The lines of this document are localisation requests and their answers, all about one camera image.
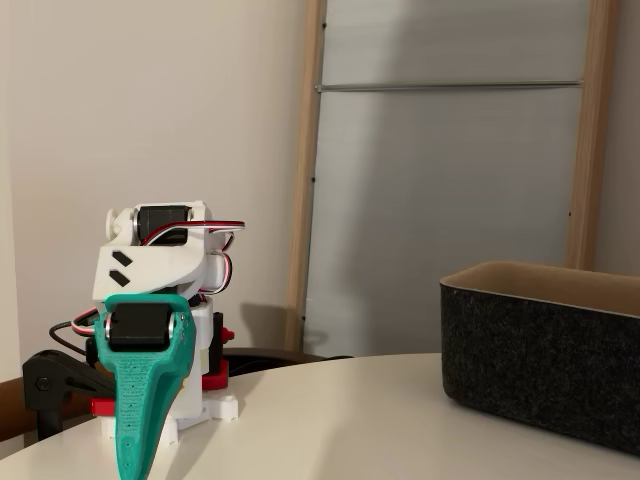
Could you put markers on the black clamp with red pad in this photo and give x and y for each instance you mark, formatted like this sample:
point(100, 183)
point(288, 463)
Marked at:
point(45, 380)
point(215, 375)

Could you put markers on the dark grey felt bin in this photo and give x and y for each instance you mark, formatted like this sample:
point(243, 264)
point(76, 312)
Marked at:
point(540, 360)

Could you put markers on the teal gripper black servo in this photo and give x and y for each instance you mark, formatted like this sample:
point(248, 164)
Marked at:
point(138, 327)

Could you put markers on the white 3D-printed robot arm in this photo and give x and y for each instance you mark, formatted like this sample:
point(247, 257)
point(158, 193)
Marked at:
point(150, 265)

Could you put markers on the black angled power plug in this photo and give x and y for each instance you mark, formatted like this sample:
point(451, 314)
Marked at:
point(91, 350)

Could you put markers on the thin metal rod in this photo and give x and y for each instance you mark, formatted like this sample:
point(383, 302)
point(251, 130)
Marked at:
point(450, 87)

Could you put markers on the light wooden frame post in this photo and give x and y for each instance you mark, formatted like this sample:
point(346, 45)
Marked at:
point(305, 200)
point(590, 150)

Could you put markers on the translucent grey frame panel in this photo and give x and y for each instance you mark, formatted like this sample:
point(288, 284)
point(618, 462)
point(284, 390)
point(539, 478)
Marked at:
point(440, 200)

